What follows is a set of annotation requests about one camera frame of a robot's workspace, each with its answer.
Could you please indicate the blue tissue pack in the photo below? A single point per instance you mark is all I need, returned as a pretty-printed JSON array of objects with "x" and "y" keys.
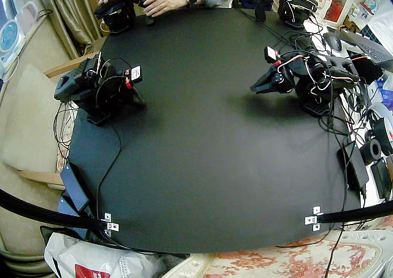
[{"x": 385, "y": 87}]

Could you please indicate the black frame bar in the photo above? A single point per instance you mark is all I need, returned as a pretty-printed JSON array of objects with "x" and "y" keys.
[
  {"x": 356, "y": 213},
  {"x": 46, "y": 212}
]

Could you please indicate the black tape roll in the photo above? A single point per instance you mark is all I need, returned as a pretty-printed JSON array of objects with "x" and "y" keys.
[{"x": 371, "y": 150}]

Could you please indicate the black follower arm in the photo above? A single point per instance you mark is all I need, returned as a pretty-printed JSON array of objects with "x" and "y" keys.
[
  {"x": 325, "y": 75},
  {"x": 81, "y": 84}
]

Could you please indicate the red boxed toy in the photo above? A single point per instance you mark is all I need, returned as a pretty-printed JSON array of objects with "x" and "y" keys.
[{"x": 336, "y": 8}]

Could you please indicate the white blue fan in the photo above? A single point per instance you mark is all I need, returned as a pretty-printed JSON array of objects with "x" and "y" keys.
[{"x": 9, "y": 41}]

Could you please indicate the follower wrist camera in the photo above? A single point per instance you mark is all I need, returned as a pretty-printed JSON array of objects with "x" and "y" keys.
[
  {"x": 270, "y": 54},
  {"x": 136, "y": 74}
]

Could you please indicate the black table mat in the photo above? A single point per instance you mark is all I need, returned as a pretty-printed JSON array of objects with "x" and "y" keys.
[{"x": 208, "y": 155}]

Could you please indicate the small black box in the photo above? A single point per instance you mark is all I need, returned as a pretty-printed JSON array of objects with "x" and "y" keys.
[{"x": 380, "y": 178}]

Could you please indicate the beige curtain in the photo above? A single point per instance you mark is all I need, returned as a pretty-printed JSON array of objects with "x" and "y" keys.
[{"x": 66, "y": 14}]

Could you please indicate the black white filament spool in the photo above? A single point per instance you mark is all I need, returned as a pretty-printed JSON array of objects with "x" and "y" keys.
[{"x": 383, "y": 124}]

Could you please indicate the black power adapter blue light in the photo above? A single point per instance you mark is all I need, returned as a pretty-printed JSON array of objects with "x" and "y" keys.
[
  {"x": 69, "y": 207},
  {"x": 74, "y": 186}
]

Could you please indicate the floral cream cloth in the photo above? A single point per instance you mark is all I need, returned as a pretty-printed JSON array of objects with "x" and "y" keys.
[{"x": 291, "y": 259}]

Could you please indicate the pink white plastic case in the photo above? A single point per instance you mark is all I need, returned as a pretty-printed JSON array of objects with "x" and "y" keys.
[{"x": 27, "y": 14}]

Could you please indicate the small metal bracket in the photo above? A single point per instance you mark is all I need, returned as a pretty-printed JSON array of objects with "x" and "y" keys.
[
  {"x": 113, "y": 226},
  {"x": 107, "y": 217},
  {"x": 311, "y": 220},
  {"x": 316, "y": 227},
  {"x": 107, "y": 233},
  {"x": 316, "y": 210}
]

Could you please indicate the beige wooden armchair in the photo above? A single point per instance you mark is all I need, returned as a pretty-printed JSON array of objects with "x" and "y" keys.
[{"x": 30, "y": 121}]

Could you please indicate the person's left hand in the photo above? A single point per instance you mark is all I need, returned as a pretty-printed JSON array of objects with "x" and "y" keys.
[{"x": 165, "y": 2}]

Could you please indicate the black computer mouse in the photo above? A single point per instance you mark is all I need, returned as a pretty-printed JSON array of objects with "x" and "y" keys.
[{"x": 333, "y": 41}]

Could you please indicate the grey laptop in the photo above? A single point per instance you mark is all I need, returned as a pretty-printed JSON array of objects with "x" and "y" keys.
[{"x": 368, "y": 48}]

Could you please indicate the black flat power brick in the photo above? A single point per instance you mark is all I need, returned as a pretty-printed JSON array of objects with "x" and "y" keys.
[{"x": 356, "y": 167}]

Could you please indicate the white plastic bag red print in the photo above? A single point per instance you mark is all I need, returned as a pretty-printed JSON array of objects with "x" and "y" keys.
[{"x": 92, "y": 259}]

